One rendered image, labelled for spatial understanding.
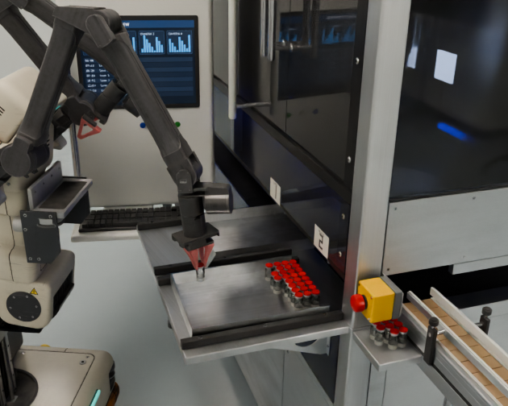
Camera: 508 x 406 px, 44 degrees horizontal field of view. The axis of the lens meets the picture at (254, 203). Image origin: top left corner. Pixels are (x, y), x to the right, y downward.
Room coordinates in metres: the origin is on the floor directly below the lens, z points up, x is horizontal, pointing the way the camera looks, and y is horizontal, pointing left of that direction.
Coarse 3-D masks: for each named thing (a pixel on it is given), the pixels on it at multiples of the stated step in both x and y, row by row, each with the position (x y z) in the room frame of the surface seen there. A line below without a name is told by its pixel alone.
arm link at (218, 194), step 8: (176, 176) 1.34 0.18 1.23; (184, 176) 1.34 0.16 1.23; (184, 184) 1.33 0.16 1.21; (192, 184) 1.34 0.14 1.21; (200, 184) 1.37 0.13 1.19; (208, 184) 1.37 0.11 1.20; (216, 184) 1.37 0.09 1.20; (224, 184) 1.37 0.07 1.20; (184, 192) 1.33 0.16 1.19; (192, 192) 1.33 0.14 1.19; (208, 192) 1.35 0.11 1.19; (216, 192) 1.34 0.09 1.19; (224, 192) 1.34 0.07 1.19; (208, 200) 1.34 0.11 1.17; (216, 200) 1.33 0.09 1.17; (224, 200) 1.33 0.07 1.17; (232, 200) 1.37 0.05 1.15; (208, 208) 1.33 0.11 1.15; (216, 208) 1.33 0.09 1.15; (224, 208) 1.33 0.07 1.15; (232, 208) 1.36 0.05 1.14
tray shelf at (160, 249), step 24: (144, 240) 1.68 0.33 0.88; (168, 240) 1.68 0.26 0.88; (312, 264) 1.55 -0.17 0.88; (168, 288) 1.41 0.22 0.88; (336, 288) 1.43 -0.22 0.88; (168, 312) 1.31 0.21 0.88; (264, 336) 1.21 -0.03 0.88; (288, 336) 1.21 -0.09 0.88; (312, 336) 1.23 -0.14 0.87; (192, 360) 1.13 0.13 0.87
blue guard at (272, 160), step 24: (216, 96) 2.38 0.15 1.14; (216, 120) 2.38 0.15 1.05; (240, 120) 2.08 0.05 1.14; (240, 144) 2.08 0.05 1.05; (264, 144) 1.85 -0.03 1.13; (264, 168) 1.84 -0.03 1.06; (288, 168) 1.66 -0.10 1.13; (288, 192) 1.65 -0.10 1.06; (312, 192) 1.50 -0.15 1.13; (312, 216) 1.49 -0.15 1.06; (336, 216) 1.36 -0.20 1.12; (336, 240) 1.35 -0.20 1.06; (336, 264) 1.34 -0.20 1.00
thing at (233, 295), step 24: (240, 264) 1.49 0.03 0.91; (264, 264) 1.51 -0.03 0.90; (192, 288) 1.41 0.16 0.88; (216, 288) 1.41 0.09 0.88; (240, 288) 1.41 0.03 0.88; (264, 288) 1.42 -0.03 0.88; (192, 312) 1.30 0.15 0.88; (216, 312) 1.30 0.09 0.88; (240, 312) 1.31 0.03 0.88; (264, 312) 1.31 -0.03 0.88; (288, 312) 1.26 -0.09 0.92; (312, 312) 1.28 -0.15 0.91; (192, 336) 1.18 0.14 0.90
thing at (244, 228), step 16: (256, 208) 1.86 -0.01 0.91; (272, 208) 1.88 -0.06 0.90; (224, 224) 1.80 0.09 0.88; (240, 224) 1.80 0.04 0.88; (256, 224) 1.80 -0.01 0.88; (272, 224) 1.80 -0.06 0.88; (288, 224) 1.80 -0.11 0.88; (224, 240) 1.69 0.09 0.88; (240, 240) 1.69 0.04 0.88; (256, 240) 1.69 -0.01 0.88; (272, 240) 1.69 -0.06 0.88; (288, 240) 1.69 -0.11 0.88; (304, 240) 1.64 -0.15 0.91
